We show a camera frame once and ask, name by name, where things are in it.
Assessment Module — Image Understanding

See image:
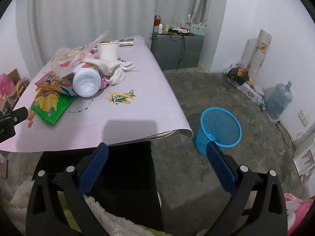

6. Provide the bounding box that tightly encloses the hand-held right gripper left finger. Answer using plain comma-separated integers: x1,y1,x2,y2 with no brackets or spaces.
26,142,116,236

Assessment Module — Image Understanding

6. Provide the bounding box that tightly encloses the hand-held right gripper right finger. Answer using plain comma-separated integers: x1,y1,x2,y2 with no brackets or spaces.
205,140,288,236

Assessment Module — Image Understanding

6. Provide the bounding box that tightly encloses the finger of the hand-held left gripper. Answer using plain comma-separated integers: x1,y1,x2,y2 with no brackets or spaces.
0,106,29,128

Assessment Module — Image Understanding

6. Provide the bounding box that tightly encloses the green snack bag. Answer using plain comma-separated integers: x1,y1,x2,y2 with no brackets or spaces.
31,88,77,125

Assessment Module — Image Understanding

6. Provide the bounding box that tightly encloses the blue mesh basket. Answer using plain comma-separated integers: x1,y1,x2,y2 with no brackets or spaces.
195,107,242,157

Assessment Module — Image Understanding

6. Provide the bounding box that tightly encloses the orange snack bag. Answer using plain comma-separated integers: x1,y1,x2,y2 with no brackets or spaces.
34,71,74,96

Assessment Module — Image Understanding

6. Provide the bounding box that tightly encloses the white plastic bottle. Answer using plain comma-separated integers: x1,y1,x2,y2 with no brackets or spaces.
72,63,104,97

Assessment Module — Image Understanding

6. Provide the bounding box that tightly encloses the clear plastic bag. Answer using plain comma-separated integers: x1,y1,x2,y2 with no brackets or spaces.
50,29,110,77

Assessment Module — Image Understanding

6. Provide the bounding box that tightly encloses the white cloth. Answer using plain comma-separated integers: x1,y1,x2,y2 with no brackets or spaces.
85,57,138,85

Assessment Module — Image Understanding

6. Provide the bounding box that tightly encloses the white cup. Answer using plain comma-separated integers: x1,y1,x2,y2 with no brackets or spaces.
98,42,119,61

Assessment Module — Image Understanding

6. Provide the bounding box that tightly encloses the pink gift bag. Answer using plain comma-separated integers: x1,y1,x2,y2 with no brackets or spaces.
0,73,16,96

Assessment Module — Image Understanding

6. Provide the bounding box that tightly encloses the brown paper bag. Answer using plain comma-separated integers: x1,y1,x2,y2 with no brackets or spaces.
8,69,30,109

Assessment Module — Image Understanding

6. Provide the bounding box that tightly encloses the white fluffy blanket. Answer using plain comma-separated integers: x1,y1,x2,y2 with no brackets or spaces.
11,179,138,236

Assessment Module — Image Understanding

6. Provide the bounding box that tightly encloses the green blanket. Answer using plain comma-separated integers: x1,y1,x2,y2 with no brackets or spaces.
0,190,82,236

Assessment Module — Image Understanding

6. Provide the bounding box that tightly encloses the pink blanket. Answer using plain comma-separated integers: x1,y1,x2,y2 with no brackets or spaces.
283,192,314,236

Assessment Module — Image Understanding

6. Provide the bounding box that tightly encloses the floral printed box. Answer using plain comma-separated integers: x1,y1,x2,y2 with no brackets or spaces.
228,77,266,104

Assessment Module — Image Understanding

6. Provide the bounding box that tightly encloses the white appliance box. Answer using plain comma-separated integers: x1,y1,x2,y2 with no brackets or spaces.
293,133,315,176

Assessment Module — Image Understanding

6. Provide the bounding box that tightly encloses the blue water jug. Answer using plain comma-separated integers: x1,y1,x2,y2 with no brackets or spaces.
265,81,294,122

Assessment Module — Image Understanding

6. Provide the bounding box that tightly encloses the dark printed box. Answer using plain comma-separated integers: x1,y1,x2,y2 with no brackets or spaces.
226,67,249,86

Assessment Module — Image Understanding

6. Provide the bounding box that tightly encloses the white plastic bag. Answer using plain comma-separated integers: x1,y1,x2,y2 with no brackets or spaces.
223,63,238,75
180,15,195,30

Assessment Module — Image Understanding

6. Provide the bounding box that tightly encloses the white paper roll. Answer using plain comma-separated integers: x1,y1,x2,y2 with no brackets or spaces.
240,38,258,69

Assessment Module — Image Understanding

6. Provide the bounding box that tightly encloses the floral paper roll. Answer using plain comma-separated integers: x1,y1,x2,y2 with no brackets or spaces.
248,29,273,75

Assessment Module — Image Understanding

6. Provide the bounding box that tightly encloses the grey cabinet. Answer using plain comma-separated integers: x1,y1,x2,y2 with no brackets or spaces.
151,33,205,71

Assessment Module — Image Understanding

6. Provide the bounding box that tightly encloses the white curtain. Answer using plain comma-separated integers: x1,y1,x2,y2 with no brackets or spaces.
16,0,229,79

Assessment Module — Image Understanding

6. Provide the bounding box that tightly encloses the black floor cable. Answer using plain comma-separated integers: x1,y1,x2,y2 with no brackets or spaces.
275,120,293,150

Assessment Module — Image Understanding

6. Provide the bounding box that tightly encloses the wall socket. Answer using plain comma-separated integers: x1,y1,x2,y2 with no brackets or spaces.
298,111,310,127

